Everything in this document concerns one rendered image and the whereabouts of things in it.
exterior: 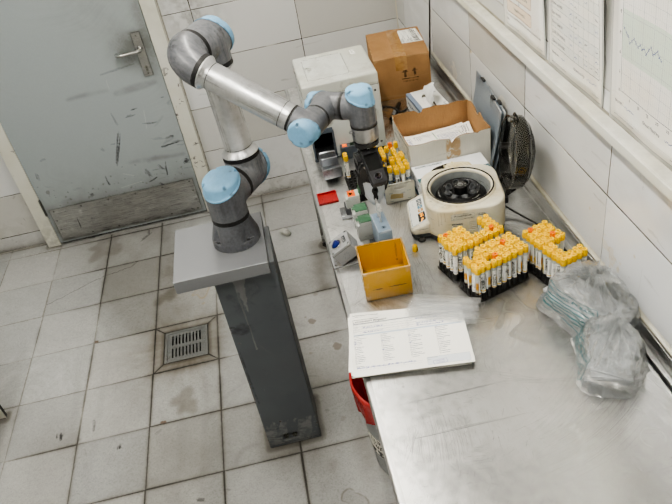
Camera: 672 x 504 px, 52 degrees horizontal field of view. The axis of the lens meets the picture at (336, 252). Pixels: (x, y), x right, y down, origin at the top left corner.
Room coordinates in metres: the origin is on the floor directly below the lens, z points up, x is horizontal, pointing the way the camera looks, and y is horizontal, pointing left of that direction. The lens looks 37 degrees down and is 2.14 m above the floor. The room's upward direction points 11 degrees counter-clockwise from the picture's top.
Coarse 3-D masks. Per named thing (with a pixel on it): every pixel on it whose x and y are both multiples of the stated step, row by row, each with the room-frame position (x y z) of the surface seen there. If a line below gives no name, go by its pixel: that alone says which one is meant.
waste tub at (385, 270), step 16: (384, 240) 1.55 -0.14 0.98; (400, 240) 1.54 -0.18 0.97; (368, 256) 1.54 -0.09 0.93; (384, 256) 1.54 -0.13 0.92; (400, 256) 1.54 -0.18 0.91; (368, 272) 1.53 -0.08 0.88; (384, 272) 1.42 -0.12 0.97; (400, 272) 1.42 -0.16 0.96; (368, 288) 1.42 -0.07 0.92; (384, 288) 1.42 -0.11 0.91; (400, 288) 1.42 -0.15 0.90
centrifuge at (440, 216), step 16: (432, 176) 1.80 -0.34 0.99; (448, 176) 1.81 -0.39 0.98; (464, 176) 1.80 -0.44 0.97; (480, 176) 1.77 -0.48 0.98; (496, 176) 1.74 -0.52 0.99; (432, 192) 1.76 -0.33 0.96; (496, 192) 1.65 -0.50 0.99; (416, 208) 1.75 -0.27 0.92; (432, 208) 1.64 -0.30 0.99; (448, 208) 1.62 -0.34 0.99; (464, 208) 1.60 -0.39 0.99; (480, 208) 1.60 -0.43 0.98; (496, 208) 1.60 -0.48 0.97; (416, 224) 1.67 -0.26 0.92; (432, 224) 1.63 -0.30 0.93; (448, 224) 1.61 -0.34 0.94; (464, 224) 1.60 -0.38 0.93
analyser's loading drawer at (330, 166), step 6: (318, 150) 2.25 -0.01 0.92; (324, 150) 2.24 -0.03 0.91; (330, 150) 2.23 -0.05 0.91; (318, 156) 2.20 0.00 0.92; (324, 156) 2.17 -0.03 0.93; (330, 156) 2.17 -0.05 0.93; (336, 156) 2.12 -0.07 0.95; (324, 162) 2.12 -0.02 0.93; (330, 162) 2.12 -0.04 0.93; (336, 162) 2.12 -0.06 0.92; (324, 168) 2.11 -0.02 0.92; (330, 168) 2.07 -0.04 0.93; (336, 168) 2.07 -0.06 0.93; (324, 174) 2.06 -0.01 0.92; (330, 174) 2.07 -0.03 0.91; (336, 174) 2.07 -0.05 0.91; (342, 174) 2.07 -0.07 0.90
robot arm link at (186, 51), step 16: (176, 48) 1.79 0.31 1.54; (192, 48) 1.78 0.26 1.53; (176, 64) 1.77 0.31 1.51; (192, 64) 1.74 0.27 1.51; (208, 64) 1.75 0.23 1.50; (192, 80) 1.74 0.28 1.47; (208, 80) 1.72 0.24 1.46; (224, 80) 1.71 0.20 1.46; (240, 80) 1.71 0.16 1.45; (224, 96) 1.71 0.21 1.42; (240, 96) 1.68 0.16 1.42; (256, 96) 1.67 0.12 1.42; (272, 96) 1.67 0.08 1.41; (256, 112) 1.66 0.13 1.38; (272, 112) 1.64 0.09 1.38; (288, 112) 1.63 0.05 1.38; (304, 112) 1.63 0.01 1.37; (320, 112) 1.64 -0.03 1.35; (288, 128) 1.60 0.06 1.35; (304, 128) 1.57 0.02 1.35; (320, 128) 1.61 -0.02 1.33; (304, 144) 1.58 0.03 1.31
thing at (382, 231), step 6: (372, 216) 1.67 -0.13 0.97; (384, 216) 1.66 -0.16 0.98; (372, 222) 1.67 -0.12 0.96; (378, 222) 1.64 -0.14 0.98; (384, 222) 1.63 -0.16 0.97; (372, 228) 1.68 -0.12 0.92; (378, 228) 1.61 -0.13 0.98; (384, 228) 1.60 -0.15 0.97; (390, 228) 1.60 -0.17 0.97; (378, 234) 1.59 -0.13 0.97; (384, 234) 1.59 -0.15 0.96; (390, 234) 1.59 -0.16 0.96; (372, 240) 1.68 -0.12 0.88; (378, 240) 1.61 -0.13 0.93
